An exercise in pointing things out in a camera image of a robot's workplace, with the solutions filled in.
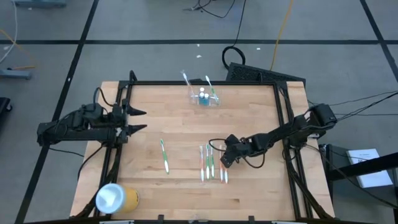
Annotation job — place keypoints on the plastic-wrapped orange toothbrush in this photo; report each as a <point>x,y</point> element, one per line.
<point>185,77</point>
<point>201,165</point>

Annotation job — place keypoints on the black metal table frame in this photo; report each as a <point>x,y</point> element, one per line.
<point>155,83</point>

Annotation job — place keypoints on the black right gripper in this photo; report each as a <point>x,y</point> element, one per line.
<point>236,146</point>

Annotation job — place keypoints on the black side table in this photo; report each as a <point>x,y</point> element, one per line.
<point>357,168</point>

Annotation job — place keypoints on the yellow canister white lid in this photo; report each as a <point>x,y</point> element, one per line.
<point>110,199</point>

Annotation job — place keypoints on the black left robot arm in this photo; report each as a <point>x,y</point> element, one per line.
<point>81,133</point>

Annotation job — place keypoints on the blue mouthwash bottle white cap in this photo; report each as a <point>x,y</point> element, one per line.
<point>202,90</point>
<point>201,95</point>
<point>206,96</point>

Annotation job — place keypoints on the orange and white toothbrush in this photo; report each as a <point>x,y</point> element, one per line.
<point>226,174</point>
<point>221,171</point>

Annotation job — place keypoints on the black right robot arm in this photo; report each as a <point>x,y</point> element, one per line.
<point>289,129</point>

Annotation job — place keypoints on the black caster base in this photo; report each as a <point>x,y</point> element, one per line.
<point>3,107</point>

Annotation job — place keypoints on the white booklet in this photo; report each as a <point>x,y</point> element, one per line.
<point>373,180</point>

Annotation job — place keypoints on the grey floor foot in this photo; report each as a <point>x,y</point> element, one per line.
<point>15,74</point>

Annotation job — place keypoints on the blue-grey floor base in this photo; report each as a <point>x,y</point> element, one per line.
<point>40,3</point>

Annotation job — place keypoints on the black perforated case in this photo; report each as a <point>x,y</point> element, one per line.
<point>248,73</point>

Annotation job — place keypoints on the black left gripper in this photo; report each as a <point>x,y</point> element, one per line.
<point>126,121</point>

